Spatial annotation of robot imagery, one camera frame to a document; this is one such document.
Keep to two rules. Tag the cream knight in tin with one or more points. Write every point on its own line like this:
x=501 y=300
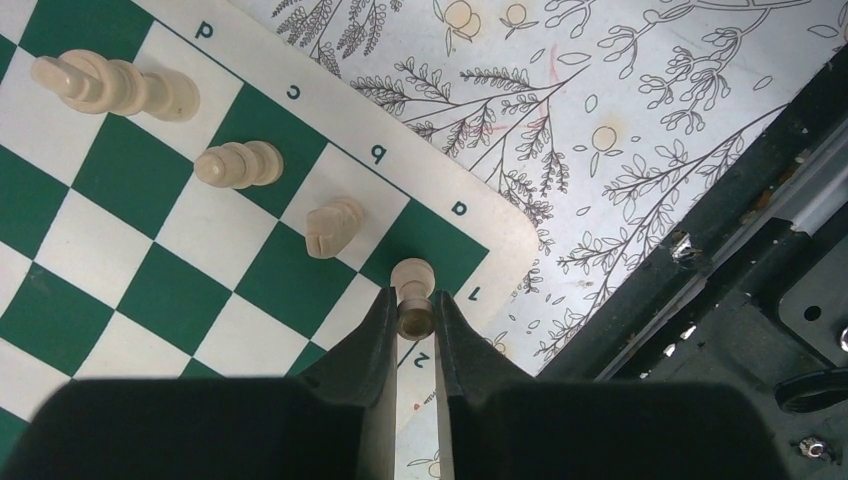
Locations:
x=332 y=226

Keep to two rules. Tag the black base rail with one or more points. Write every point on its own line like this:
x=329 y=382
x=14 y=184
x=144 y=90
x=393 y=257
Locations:
x=750 y=289

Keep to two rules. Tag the floral table mat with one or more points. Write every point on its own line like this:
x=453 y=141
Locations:
x=604 y=122

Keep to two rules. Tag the cream bishop on board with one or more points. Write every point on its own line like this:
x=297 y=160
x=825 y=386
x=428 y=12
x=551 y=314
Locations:
x=239 y=165

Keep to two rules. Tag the green white chess board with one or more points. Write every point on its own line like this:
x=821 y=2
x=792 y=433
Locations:
x=117 y=261

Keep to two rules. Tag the cream rook chess piece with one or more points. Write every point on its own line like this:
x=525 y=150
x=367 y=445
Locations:
x=414 y=282

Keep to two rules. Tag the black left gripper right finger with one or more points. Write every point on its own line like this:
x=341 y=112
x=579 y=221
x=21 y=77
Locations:
x=497 y=422

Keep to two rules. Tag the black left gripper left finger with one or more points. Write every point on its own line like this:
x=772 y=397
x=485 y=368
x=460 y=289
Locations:
x=334 y=420

